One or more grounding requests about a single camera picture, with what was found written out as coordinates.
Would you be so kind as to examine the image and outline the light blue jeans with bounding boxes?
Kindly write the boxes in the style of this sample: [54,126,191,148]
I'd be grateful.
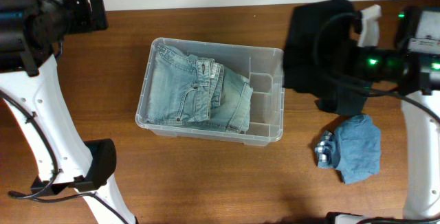
[145,44,253,133]

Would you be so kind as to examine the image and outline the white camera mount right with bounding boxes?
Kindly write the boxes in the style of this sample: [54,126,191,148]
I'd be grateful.
[356,4,382,47]

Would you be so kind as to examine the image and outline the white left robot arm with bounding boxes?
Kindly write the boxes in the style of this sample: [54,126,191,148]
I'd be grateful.
[1,0,137,223]

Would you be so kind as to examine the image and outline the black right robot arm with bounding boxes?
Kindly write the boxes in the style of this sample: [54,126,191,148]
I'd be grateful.
[339,5,439,223]

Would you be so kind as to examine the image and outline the black garment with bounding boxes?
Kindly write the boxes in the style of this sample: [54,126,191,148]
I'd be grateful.
[283,0,357,98]
[316,89,367,116]

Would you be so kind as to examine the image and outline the blue cloth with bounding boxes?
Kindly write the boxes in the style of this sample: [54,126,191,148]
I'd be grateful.
[314,115,381,185]

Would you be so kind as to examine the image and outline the clear plastic storage bin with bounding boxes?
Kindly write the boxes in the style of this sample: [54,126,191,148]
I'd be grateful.
[135,38,285,146]

